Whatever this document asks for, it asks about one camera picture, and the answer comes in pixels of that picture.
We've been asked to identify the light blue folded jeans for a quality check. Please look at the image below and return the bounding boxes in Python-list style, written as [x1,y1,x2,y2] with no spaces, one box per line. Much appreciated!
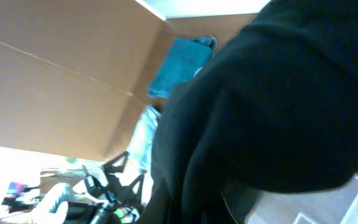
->
[127,105,161,172]

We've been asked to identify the black garment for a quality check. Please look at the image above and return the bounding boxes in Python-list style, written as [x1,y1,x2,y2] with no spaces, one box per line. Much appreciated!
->
[151,0,358,223]

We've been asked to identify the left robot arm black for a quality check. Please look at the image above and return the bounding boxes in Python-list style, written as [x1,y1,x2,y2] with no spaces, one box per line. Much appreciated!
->
[38,151,145,224]

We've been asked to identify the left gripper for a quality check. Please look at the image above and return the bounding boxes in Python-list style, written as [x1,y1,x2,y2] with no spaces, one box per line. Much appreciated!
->
[84,151,145,218]

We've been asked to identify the dark blue folded jeans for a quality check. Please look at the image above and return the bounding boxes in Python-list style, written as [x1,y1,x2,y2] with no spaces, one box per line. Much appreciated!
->
[148,36,217,98]

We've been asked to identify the clear plastic storage container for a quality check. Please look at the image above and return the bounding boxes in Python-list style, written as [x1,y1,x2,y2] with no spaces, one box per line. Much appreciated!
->
[247,155,358,224]

